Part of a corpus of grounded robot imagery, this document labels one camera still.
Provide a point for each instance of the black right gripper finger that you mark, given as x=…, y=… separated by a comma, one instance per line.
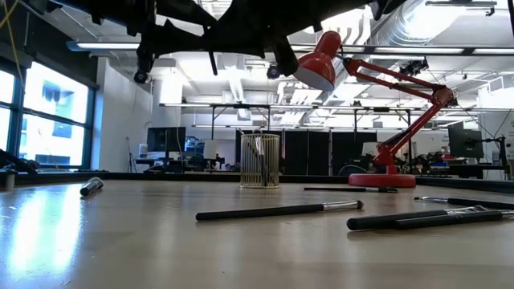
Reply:
x=285, y=56

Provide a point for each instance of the black brush round dark head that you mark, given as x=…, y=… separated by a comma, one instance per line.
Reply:
x=261, y=211

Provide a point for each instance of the thin brush long silver tip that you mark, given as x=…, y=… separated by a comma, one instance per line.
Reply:
x=482, y=203

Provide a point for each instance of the black ceiling speaker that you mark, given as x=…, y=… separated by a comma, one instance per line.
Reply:
x=141, y=76
x=273, y=72

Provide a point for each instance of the white rectangular box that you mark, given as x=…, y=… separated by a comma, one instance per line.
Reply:
x=210, y=149

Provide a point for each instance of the black computer monitor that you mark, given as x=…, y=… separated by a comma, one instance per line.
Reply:
x=166, y=140
x=466, y=142

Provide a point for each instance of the long ceiling light bar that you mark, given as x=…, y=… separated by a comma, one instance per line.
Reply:
x=112, y=46

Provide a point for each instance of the black office desk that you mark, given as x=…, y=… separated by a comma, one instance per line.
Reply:
x=176, y=162

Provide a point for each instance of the white container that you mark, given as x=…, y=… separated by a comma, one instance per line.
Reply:
x=143, y=151

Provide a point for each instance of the red desk lamp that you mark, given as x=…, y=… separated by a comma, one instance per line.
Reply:
x=381, y=180

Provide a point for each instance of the thin tripod stand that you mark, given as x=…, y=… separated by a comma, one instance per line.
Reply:
x=130, y=160

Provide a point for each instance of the large glass window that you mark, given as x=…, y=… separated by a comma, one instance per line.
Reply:
x=52, y=100

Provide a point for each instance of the cluttered office desk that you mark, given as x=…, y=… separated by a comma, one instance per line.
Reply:
x=449, y=168

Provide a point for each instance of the black slanted strut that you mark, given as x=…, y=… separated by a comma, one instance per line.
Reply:
x=20, y=160

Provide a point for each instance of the black metal rack frame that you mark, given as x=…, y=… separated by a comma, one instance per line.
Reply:
x=241, y=106

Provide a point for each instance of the black ceiling camera mount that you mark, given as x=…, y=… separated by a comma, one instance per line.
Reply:
x=413, y=67

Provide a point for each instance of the black aluminium table frame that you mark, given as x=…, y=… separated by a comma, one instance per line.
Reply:
x=160, y=176

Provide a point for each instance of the grey cylindrical post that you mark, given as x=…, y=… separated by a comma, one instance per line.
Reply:
x=9, y=180

